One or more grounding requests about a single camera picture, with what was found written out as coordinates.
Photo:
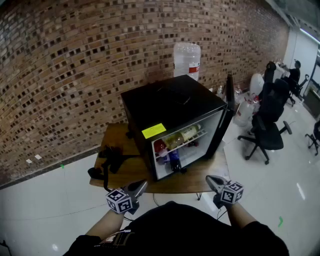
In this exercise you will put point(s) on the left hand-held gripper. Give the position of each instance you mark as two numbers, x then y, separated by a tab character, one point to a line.
119	201

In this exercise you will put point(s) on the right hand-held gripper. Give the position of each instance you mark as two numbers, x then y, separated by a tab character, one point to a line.
228	195

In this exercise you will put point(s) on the pink drink bottle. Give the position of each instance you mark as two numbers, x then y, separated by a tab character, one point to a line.
163	153

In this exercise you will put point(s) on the dark cola drink bottle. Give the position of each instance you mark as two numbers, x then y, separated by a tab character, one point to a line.
175	160

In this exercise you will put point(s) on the red drink bottle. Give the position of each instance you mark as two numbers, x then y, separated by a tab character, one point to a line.
158	145

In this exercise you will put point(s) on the yellow tea drink bottle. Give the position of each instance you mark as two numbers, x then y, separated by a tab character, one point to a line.
183	135

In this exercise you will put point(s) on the black mini fridge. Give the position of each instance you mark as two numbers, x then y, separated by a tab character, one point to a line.
175	100

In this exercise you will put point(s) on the person's left forearm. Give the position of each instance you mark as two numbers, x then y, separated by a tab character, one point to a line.
105	225

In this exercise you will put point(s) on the person's right forearm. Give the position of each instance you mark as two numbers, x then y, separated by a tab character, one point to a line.
238	216

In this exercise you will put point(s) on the black metal table leg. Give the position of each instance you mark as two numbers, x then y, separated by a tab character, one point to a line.
199	196

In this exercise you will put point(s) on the wooden table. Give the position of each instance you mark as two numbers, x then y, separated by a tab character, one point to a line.
175	185

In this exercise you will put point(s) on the yellow sticker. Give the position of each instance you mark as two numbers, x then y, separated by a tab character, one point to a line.
154	130

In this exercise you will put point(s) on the person's black clothing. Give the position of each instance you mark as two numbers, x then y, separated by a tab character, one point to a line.
180	232

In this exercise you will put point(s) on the empty clear water jug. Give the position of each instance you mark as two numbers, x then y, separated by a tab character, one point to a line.
243	112

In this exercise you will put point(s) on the white appliance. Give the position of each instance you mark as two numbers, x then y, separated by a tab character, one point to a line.
256	83

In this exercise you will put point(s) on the black high-back office chair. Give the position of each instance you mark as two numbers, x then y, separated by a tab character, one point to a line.
270	72

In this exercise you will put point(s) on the clear water cooler jug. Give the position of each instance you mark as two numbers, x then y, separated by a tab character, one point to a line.
187	60

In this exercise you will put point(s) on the ceiling strip light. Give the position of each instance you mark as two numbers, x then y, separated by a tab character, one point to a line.
310	35

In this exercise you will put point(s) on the white wall socket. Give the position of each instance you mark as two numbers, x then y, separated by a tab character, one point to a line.
38	156
29	161

